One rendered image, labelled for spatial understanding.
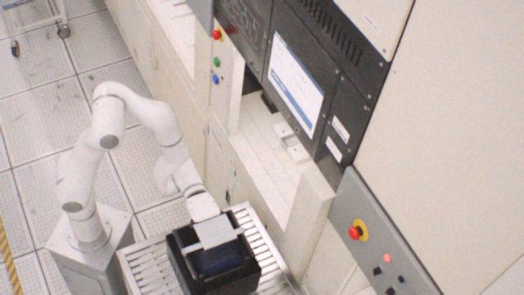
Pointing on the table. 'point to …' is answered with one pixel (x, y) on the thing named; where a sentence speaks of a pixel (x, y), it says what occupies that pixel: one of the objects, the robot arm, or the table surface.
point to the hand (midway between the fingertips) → (214, 233)
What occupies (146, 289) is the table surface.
